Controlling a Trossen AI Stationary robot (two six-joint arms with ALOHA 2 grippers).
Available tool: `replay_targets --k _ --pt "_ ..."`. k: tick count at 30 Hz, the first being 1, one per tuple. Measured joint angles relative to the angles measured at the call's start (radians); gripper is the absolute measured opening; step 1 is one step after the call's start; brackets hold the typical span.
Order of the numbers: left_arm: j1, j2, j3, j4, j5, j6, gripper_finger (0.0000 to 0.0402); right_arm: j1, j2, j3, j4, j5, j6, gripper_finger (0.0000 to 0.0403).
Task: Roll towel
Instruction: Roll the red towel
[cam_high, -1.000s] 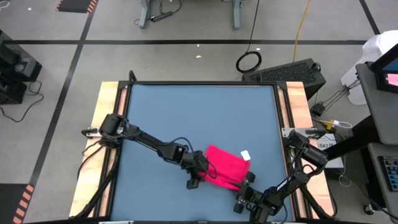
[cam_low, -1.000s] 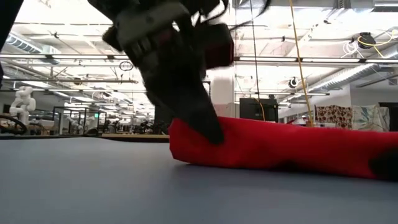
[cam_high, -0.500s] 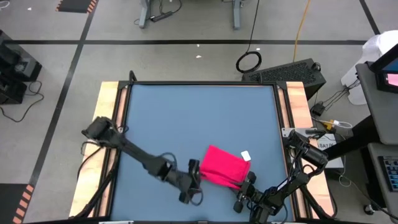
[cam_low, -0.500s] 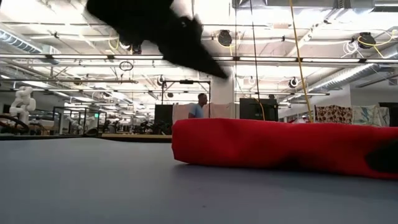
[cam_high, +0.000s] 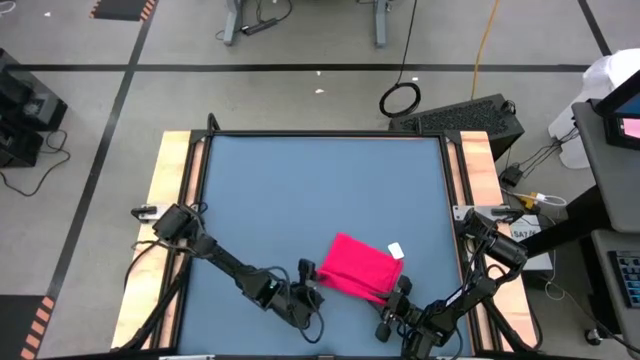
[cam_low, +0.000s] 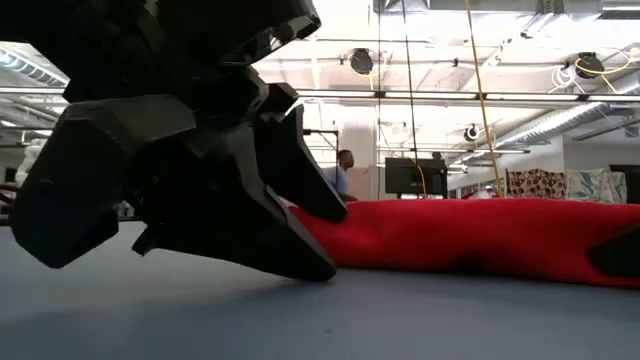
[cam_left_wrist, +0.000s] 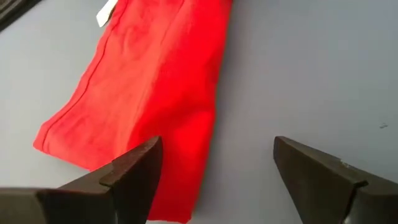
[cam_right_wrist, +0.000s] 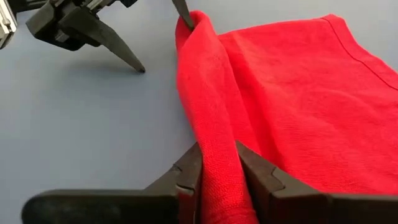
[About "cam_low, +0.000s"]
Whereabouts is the black monitor on stand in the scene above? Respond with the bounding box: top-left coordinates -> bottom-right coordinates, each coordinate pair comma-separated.
383,156 -> 450,200

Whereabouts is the black overhead camera frame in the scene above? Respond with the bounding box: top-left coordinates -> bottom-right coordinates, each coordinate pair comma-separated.
301,127 -> 341,169

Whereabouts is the white square pillar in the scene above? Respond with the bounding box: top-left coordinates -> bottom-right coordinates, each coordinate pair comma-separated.
339,106 -> 380,201

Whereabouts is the dark square cabinet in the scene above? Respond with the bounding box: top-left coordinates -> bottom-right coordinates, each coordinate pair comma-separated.
608,163 -> 640,205

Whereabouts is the silver ceiling duct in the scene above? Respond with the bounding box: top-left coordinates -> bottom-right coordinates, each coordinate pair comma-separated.
492,79 -> 640,152
0,39 -> 71,89

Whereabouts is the person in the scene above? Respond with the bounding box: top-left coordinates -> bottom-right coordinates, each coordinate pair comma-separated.
322,148 -> 359,204

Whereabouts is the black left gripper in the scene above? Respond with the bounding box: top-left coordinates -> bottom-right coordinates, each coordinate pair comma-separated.
9,59 -> 338,283

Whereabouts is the pale patterned fabric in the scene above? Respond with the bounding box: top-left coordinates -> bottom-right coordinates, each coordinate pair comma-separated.
566,167 -> 629,205

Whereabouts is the black hanging cable with coil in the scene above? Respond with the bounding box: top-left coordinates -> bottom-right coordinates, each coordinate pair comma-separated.
400,0 -> 421,200

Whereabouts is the ceiling reel with yellow cable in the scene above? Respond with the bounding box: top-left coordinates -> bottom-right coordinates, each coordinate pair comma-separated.
573,50 -> 607,81

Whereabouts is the brown patterned fabric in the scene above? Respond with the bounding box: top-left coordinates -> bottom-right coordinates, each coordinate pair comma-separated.
504,167 -> 570,201

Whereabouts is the yellow hanging cable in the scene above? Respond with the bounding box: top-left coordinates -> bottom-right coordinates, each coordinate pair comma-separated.
464,0 -> 504,200

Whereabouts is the thin black hanging cable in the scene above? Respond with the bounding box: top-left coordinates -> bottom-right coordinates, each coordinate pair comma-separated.
376,0 -> 382,166

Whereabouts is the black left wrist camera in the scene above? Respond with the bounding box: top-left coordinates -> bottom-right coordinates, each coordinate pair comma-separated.
158,0 -> 323,69

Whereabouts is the red towel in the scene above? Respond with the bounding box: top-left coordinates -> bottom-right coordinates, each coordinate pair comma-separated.
288,197 -> 640,291

